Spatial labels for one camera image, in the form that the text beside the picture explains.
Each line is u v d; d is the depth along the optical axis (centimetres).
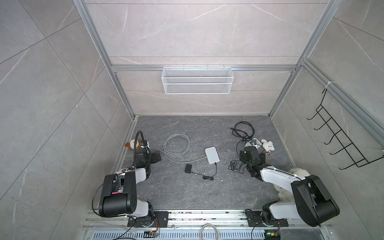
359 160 58
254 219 73
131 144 100
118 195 47
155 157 86
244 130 111
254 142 78
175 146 102
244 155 74
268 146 98
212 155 96
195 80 101
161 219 73
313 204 42
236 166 92
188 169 89
